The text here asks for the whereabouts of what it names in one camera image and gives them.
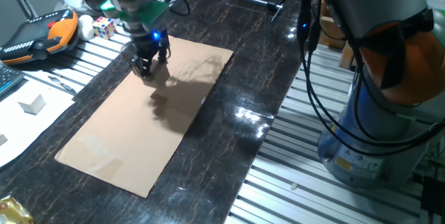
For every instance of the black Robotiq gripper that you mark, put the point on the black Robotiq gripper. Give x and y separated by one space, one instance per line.
151 41

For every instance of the small white block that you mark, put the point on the small white block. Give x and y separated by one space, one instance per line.
2 139
33 105

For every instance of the green wrist mounting plate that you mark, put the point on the green wrist mounting plate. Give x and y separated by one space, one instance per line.
153 10

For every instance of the Rubik's cube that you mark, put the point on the Rubik's cube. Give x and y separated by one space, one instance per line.
104 28

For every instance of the white rounded object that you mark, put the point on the white rounded object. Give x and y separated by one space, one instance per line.
85 27

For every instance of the brown cardboard sheet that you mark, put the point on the brown cardboard sheet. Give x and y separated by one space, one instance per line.
121 140

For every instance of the black pen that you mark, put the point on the black pen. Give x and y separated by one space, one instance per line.
62 85

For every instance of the orange black teach pendant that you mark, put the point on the orange black teach pendant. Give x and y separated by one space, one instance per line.
38 39

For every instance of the black keyboard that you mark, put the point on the black keyboard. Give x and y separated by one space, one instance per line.
8 78

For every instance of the white paper sheet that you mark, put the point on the white paper sheet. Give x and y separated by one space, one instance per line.
24 130

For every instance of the black connector with blue light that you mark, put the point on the black connector with blue light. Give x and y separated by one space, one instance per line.
305 18

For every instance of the brown cardboard box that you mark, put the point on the brown cardboard box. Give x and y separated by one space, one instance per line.
332 32
347 55

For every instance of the small white scrap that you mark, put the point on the small white scrap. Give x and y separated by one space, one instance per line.
294 186

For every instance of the gold snack packet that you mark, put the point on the gold snack packet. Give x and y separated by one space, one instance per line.
12 211

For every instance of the black power box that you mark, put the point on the black power box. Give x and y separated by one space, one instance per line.
434 196

